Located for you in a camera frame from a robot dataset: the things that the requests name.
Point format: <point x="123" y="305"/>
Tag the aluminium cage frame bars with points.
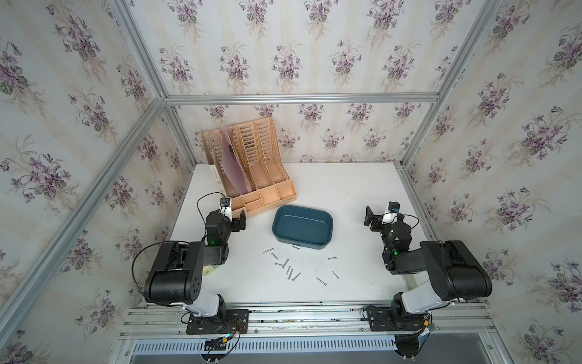
<point x="34" y="282"/>

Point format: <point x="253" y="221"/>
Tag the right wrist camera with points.
<point x="391" y="212"/>

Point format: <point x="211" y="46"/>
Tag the peach plastic file organizer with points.
<point x="257" y="149"/>

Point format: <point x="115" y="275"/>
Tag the teal plastic storage box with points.
<point x="303" y="227"/>

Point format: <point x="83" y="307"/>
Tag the aluminium front rail frame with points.
<point x="300" y="327"/>

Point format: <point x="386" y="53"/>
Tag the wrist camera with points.
<point x="391" y="212"/>
<point x="225" y="207"/>

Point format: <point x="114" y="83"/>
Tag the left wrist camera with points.
<point x="225" y="207"/>

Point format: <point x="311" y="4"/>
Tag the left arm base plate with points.
<point x="233" y="321"/>

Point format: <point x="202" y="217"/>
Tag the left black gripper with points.
<point x="233" y="222"/>

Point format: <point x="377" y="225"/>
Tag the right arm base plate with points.
<point x="388" y="319"/>

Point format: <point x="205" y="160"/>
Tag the purple translucent folder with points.
<point x="231" y="165"/>

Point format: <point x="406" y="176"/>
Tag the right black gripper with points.
<point x="377" y="221"/>

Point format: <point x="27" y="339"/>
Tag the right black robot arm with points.
<point x="453" y="271"/>

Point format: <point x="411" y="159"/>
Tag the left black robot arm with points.
<point x="175" y="278"/>

